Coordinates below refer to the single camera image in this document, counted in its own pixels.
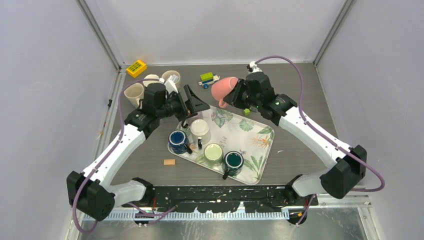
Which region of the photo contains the black mug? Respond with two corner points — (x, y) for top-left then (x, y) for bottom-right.
(142, 74), (160, 87)

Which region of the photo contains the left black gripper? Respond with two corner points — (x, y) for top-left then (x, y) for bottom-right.
(156, 85), (210, 122)

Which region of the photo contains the pink mug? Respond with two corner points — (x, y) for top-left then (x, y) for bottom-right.
(211, 76), (238, 108)

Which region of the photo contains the teal mug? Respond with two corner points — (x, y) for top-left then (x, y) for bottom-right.
(221, 151), (244, 180)

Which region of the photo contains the lilac mug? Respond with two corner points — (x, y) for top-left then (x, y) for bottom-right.
(180, 111), (203, 129)

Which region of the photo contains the yellow toy block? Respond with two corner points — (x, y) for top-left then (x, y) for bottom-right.
(126, 59), (147, 78)

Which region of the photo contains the toy brick car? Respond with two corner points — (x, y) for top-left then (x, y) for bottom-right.
(198, 72), (220, 89)

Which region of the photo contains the wooden block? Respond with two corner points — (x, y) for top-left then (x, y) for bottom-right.
(163, 159), (176, 166)

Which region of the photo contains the sea pattern beige mug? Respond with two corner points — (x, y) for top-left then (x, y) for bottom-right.
(161, 70), (181, 88)

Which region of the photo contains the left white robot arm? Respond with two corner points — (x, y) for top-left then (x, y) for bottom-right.
(66, 83), (210, 221)

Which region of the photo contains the leaf patterned metal tray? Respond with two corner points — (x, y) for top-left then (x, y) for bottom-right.
(167, 105), (275, 187)

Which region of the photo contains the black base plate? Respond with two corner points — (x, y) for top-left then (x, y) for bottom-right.
(133, 185), (318, 213)

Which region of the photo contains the dark blue mug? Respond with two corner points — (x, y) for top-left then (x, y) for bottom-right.
(168, 130), (193, 155)

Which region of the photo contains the tall beige mug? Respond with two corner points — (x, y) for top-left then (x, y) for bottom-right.
(123, 82), (145, 109)

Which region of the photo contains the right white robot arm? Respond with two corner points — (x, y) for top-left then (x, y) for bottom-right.
(212, 71), (367, 205)

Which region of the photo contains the white mug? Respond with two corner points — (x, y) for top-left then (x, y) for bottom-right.
(190, 119), (211, 146)

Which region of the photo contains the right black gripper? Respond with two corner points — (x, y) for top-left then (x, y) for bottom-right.
(223, 78), (261, 110)

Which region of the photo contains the light green mug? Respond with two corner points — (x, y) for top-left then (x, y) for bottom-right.
(198, 143), (224, 168)

